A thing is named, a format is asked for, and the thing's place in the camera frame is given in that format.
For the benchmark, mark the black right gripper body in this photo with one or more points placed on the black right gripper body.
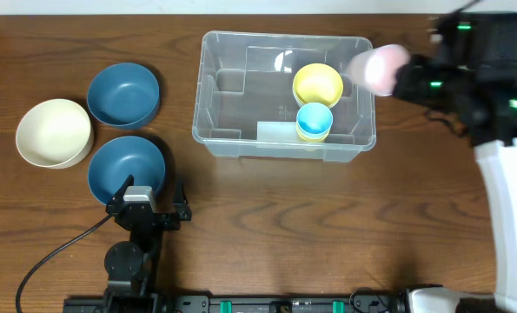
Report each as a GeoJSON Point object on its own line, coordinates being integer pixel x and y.
{"type": "Point", "coordinates": [444, 88]}

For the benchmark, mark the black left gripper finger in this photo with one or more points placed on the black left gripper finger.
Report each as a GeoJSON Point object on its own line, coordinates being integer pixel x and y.
{"type": "Point", "coordinates": [117, 198]}
{"type": "Point", "coordinates": [181, 204]}

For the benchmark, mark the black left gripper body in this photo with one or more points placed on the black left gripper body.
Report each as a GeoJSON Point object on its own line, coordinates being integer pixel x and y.
{"type": "Point", "coordinates": [163, 224]}

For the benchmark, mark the pink plastic cup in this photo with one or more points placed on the pink plastic cup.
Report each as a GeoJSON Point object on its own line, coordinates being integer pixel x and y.
{"type": "Point", "coordinates": [375, 70]}

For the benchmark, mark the small yellow bowl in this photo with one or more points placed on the small yellow bowl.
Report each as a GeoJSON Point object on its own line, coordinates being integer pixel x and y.
{"type": "Point", "coordinates": [317, 83]}

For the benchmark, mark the light blue plastic cup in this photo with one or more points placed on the light blue plastic cup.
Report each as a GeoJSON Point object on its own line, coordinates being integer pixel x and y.
{"type": "Point", "coordinates": [314, 118]}

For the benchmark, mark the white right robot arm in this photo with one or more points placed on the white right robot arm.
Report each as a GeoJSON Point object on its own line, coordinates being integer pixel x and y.
{"type": "Point", "coordinates": [474, 76]}

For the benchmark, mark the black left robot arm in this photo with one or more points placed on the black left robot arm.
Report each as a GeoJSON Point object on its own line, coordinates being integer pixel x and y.
{"type": "Point", "coordinates": [132, 265]}

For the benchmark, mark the white label in container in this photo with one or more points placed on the white label in container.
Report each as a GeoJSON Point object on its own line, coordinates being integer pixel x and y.
{"type": "Point", "coordinates": [277, 132]}

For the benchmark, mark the clear plastic storage container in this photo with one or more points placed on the clear plastic storage container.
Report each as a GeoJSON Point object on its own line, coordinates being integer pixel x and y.
{"type": "Point", "coordinates": [245, 78]}

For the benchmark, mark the near dark blue bowl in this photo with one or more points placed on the near dark blue bowl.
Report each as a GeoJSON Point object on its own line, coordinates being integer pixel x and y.
{"type": "Point", "coordinates": [121, 157]}

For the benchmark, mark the dark blue bowl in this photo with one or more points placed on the dark blue bowl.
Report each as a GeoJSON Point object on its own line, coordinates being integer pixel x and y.
{"type": "Point", "coordinates": [121, 157]}
{"type": "Point", "coordinates": [124, 95]}

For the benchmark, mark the large cream bowl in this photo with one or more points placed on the large cream bowl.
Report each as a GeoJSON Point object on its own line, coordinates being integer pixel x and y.
{"type": "Point", "coordinates": [55, 134]}

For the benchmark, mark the far dark blue bowl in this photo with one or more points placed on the far dark blue bowl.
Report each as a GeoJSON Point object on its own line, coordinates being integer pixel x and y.
{"type": "Point", "coordinates": [124, 95]}

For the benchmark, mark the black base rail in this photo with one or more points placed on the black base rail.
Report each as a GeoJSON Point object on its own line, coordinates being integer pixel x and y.
{"type": "Point", "coordinates": [362, 301]}

